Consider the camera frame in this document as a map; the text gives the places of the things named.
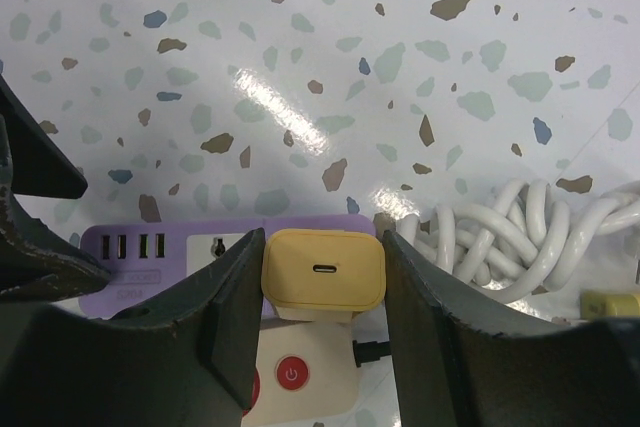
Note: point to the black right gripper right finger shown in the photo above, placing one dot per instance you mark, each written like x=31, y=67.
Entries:
x=463, y=359

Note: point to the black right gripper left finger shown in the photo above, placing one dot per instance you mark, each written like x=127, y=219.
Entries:
x=185, y=357

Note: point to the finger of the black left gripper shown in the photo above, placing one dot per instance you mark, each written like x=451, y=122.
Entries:
x=38, y=265
x=30, y=159

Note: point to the purple power strip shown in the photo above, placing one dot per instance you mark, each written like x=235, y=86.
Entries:
x=146, y=259

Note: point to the orange yellow charger plug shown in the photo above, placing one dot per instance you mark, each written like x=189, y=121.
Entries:
x=323, y=275

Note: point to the olive yellow charger plug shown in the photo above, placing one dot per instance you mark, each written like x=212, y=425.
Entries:
x=596, y=304

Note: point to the beige red power strip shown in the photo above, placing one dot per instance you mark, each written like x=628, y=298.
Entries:
x=307, y=372

